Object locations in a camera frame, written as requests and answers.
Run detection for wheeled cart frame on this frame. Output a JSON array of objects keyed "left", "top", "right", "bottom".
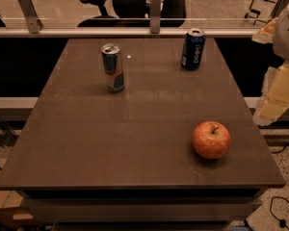
[{"left": 245, "top": 0, "right": 278, "bottom": 20}]

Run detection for red bull can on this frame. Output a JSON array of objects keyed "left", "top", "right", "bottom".
[{"left": 101, "top": 43, "right": 124, "bottom": 92}]

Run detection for metal bracket post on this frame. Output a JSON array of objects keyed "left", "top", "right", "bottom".
[
  {"left": 17, "top": 0, "right": 43, "bottom": 34},
  {"left": 271, "top": 0, "right": 289, "bottom": 18},
  {"left": 149, "top": 0, "right": 161, "bottom": 34}
]

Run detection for brown table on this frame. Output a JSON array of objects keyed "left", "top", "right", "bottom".
[{"left": 0, "top": 38, "right": 284, "bottom": 231}]

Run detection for blue pepsi can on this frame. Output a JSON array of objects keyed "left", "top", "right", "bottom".
[{"left": 181, "top": 28, "right": 205, "bottom": 70}]

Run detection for middle metal bracket post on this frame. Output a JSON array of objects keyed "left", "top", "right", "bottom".
[{"left": 149, "top": 0, "right": 161, "bottom": 34}]

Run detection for black floor cable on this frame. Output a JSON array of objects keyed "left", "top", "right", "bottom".
[{"left": 269, "top": 195, "right": 289, "bottom": 231}]

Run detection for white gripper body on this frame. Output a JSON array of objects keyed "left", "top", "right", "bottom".
[{"left": 273, "top": 4, "right": 289, "bottom": 60}]

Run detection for left metal bracket post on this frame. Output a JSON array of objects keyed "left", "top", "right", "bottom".
[{"left": 17, "top": 0, "right": 43, "bottom": 34}]

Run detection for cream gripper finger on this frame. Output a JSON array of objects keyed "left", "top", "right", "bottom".
[
  {"left": 252, "top": 61, "right": 289, "bottom": 126},
  {"left": 251, "top": 17, "right": 277, "bottom": 44}
]

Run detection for black office chair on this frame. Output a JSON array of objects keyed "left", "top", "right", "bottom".
[{"left": 78, "top": 0, "right": 186, "bottom": 27}]

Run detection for right metal bracket post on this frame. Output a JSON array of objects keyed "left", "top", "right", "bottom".
[{"left": 271, "top": 0, "right": 289, "bottom": 18}]

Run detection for red apple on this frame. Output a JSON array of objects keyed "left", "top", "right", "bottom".
[{"left": 192, "top": 121, "right": 231, "bottom": 160}]

